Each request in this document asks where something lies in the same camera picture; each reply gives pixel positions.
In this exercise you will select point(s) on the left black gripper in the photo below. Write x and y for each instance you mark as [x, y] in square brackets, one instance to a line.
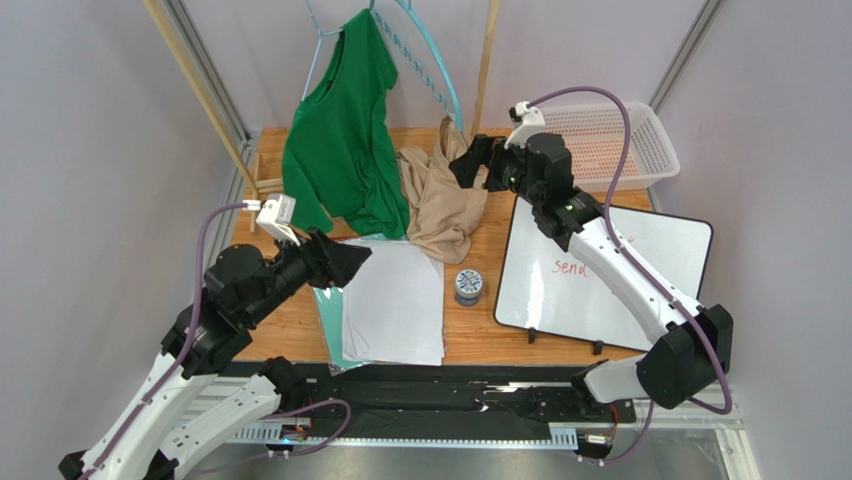
[331, 263]

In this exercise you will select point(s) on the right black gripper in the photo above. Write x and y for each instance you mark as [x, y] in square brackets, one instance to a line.
[497, 164]

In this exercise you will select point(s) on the light blue hanger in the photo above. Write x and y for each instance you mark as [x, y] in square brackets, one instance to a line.
[415, 48]

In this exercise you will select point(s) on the beige t shirt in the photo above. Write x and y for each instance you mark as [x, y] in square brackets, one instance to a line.
[442, 215]

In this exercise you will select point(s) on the green t shirt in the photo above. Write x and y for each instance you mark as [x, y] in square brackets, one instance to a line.
[339, 160]

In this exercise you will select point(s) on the blue wire hanger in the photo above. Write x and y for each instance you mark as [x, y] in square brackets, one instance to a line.
[322, 35]

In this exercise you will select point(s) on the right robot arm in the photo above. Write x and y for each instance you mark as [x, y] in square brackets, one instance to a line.
[691, 344]

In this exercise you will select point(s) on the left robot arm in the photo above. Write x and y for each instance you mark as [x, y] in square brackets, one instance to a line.
[240, 290]

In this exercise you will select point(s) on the teal plastic folder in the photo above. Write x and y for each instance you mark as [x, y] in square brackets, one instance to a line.
[329, 305]

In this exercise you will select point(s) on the white paper stack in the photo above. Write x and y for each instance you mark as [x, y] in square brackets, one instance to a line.
[393, 309]

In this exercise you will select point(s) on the white plastic basket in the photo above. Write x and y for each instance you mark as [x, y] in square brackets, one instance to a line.
[595, 135]

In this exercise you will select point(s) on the small round tin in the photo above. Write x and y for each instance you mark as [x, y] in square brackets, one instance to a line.
[468, 287]

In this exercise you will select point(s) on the white whiteboard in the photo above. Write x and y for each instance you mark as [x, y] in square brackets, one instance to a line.
[550, 291]

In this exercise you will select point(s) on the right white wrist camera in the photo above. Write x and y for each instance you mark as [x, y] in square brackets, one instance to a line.
[528, 121]

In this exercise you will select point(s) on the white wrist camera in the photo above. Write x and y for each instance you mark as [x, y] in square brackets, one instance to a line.
[528, 121]
[274, 216]

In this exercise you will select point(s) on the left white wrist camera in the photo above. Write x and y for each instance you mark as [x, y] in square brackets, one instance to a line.
[274, 216]

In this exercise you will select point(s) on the wooden clothes rack frame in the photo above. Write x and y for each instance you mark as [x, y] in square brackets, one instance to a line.
[184, 41]

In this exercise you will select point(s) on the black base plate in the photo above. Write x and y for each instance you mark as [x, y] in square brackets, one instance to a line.
[463, 402]

